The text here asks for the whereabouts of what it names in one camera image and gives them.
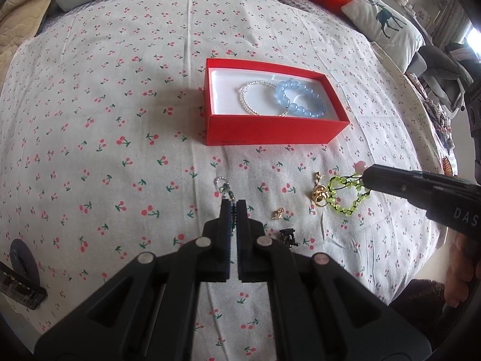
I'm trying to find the green bead bracelet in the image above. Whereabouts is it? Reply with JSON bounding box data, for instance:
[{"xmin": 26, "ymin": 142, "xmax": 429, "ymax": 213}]
[{"xmin": 328, "ymin": 161, "xmax": 372, "ymax": 217}]

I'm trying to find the black hair clip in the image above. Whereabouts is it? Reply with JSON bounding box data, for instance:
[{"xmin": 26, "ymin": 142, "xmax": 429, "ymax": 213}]
[{"xmin": 279, "ymin": 228, "xmax": 301, "ymax": 249}]

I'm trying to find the floral patterned cloth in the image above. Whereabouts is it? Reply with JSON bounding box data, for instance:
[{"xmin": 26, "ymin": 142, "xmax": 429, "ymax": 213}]
[{"xmin": 409, "ymin": 75, "xmax": 457, "ymax": 174}]

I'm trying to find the cherry print bedsheet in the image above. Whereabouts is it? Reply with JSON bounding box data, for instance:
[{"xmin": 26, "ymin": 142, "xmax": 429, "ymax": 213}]
[{"xmin": 0, "ymin": 0, "xmax": 457, "ymax": 361}]

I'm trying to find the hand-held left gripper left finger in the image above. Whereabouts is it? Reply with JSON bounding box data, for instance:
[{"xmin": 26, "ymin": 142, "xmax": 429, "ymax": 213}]
[{"xmin": 34, "ymin": 199, "xmax": 235, "ymax": 361}]

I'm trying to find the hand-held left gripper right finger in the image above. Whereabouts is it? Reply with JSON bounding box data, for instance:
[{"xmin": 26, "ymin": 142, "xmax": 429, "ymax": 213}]
[{"xmin": 237, "ymin": 199, "xmax": 431, "ymax": 361}]

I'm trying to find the blue bead bracelet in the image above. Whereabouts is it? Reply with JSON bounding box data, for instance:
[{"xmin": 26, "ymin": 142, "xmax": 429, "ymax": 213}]
[{"xmin": 275, "ymin": 78, "xmax": 327, "ymax": 118}]

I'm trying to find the grey clothing pile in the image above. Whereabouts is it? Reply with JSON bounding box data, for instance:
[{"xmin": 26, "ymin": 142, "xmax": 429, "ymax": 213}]
[{"xmin": 408, "ymin": 43, "xmax": 476, "ymax": 110}]

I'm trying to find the dark brown fuzzy cloth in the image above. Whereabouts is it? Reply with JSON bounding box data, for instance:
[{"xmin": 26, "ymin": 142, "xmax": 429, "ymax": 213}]
[{"xmin": 389, "ymin": 278, "xmax": 452, "ymax": 348}]

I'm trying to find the beaded chain with green beads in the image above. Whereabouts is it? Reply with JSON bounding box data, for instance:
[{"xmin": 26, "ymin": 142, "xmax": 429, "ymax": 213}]
[{"xmin": 213, "ymin": 176, "xmax": 239, "ymax": 234}]

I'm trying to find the gold double ring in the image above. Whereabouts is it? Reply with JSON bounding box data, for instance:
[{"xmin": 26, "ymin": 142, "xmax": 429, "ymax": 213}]
[{"xmin": 310, "ymin": 184, "xmax": 332, "ymax": 207}]

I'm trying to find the red cardboard box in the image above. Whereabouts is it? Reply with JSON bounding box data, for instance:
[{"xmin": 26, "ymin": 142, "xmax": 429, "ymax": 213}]
[{"xmin": 203, "ymin": 58, "xmax": 351, "ymax": 147}]

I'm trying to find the black rectangular bar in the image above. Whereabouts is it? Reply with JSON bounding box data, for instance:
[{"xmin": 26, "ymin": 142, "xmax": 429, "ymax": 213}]
[{"xmin": 0, "ymin": 263, "xmax": 47, "ymax": 311}]

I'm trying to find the white pillow with deer print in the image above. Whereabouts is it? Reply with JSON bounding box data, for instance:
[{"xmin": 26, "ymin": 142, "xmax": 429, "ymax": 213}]
[{"xmin": 341, "ymin": 0, "xmax": 426, "ymax": 74}]

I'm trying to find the beige quilted blanket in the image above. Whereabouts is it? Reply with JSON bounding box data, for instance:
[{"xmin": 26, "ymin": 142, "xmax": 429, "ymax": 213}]
[{"xmin": 0, "ymin": 0, "xmax": 70, "ymax": 79}]

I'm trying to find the white pearl bracelet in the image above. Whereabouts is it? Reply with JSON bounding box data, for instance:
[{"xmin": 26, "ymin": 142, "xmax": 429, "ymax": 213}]
[{"xmin": 238, "ymin": 80, "xmax": 290, "ymax": 117}]

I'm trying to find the person's right hand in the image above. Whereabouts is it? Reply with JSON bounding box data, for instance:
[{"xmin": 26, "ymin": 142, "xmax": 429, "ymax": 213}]
[{"xmin": 443, "ymin": 231, "xmax": 481, "ymax": 309}]

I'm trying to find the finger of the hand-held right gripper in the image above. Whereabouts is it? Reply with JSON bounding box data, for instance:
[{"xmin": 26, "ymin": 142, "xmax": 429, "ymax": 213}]
[{"xmin": 361, "ymin": 164, "xmax": 433, "ymax": 213}]

